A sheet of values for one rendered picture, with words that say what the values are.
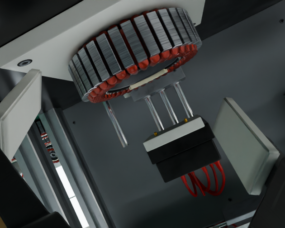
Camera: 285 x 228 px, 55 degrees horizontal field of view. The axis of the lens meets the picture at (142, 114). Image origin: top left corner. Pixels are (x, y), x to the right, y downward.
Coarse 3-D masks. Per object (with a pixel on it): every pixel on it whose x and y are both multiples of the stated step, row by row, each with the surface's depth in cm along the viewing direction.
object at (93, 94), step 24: (120, 24) 18; (144, 24) 18; (168, 24) 19; (192, 24) 21; (96, 48) 19; (120, 48) 18; (144, 48) 19; (168, 48) 19; (192, 48) 21; (72, 72) 22; (96, 72) 19; (120, 72) 19; (144, 72) 27; (168, 72) 27; (96, 96) 21
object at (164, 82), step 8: (176, 72) 35; (160, 80) 36; (168, 80) 35; (176, 80) 35; (184, 80) 39; (144, 88) 36; (152, 88) 36; (160, 88) 36; (136, 96) 36; (144, 96) 36
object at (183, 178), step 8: (184, 176) 36; (192, 176) 40; (208, 176) 36; (216, 176) 39; (224, 176) 35; (192, 184) 40; (200, 184) 39; (208, 184) 36; (216, 184) 39; (224, 184) 36; (192, 192) 37; (208, 192) 38; (216, 192) 39
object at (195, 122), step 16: (160, 96) 38; (192, 112) 37; (160, 128) 38; (176, 128) 26; (192, 128) 26; (208, 128) 27; (144, 144) 26; (160, 144) 26; (176, 144) 28; (192, 144) 28; (208, 144) 28; (160, 160) 28; (176, 160) 28; (192, 160) 28; (208, 160) 28; (176, 176) 28
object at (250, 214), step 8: (248, 200) 41; (256, 200) 40; (224, 208) 42; (232, 208) 41; (240, 208) 40; (248, 208) 39; (256, 208) 38; (224, 216) 40; (232, 216) 38; (240, 216) 38; (248, 216) 38
